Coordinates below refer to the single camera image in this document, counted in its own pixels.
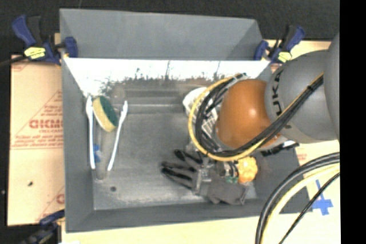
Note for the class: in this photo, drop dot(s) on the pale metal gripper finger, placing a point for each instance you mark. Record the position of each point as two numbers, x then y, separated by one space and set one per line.
206 175

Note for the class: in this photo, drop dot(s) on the black and grey work glove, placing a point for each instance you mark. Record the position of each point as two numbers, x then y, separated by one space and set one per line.
220 192

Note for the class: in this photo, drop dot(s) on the orange bumpy toy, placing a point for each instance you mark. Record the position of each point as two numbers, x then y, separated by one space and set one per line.
247 170

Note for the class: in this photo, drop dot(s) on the grey metal bin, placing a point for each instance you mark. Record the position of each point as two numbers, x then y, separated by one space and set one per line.
148 151

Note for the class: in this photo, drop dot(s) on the white plastic fork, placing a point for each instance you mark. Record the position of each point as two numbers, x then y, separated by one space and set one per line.
117 134

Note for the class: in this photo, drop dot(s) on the clear glass with blue mark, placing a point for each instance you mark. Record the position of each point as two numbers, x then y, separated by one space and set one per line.
102 157

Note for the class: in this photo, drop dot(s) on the green and yellow round sponge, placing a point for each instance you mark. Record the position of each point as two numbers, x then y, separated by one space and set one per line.
106 113

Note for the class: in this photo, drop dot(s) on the white plastic spoon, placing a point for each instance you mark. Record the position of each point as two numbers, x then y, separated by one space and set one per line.
91 140

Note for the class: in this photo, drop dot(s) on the brown cardboard board red print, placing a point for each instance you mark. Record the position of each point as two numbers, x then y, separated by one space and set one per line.
34 151

